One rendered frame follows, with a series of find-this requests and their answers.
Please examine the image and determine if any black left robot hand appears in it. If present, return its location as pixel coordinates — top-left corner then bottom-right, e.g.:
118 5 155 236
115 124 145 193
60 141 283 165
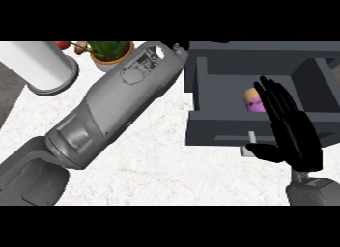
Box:
162 41 190 51

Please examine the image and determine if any dark grey open drawer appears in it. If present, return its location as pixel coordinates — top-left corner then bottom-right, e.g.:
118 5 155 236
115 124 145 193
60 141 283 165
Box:
183 41 340 148

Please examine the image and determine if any dark grey drawer front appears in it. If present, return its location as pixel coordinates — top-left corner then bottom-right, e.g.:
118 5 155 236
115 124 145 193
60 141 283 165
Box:
184 110 340 148

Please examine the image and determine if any green plant in pale pot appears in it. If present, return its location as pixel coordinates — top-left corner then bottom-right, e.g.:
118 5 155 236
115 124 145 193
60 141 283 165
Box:
71 41 136 73

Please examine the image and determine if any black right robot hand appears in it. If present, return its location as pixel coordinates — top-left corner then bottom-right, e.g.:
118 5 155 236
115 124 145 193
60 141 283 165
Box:
243 75 323 173

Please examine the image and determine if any pink and orange can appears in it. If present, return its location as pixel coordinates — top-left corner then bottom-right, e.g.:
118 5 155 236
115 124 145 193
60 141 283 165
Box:
242 88 267 113

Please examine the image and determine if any white cylinder with grey base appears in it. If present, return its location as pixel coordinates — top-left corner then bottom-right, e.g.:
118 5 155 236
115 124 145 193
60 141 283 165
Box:
0 41 80 97

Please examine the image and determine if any pale drawer handle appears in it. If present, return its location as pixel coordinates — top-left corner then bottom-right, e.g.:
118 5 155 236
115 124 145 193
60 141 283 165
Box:
239 130 258 158

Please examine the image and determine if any red round fruit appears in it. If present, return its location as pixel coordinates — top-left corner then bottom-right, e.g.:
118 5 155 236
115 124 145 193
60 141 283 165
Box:
53 41 72 51

